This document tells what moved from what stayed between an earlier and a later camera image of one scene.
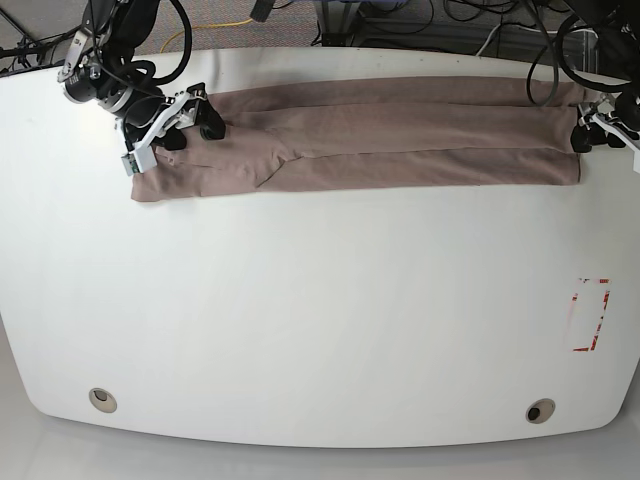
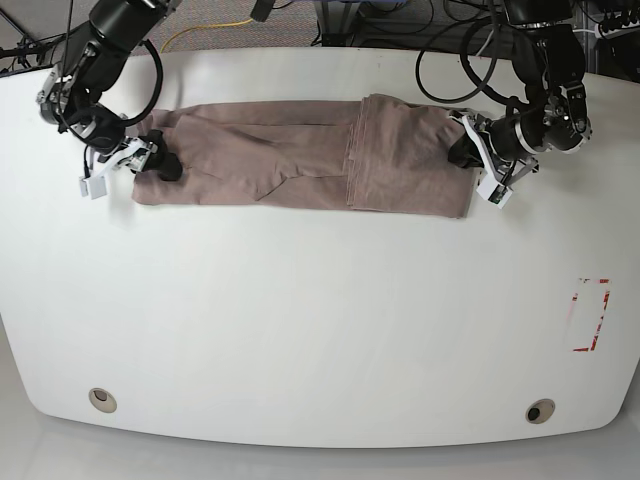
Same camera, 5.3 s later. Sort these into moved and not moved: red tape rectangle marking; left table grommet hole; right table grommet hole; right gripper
Moved: right gripper
Not moved: left table grommet hole; red tape rectangle marking; right table grommet hole
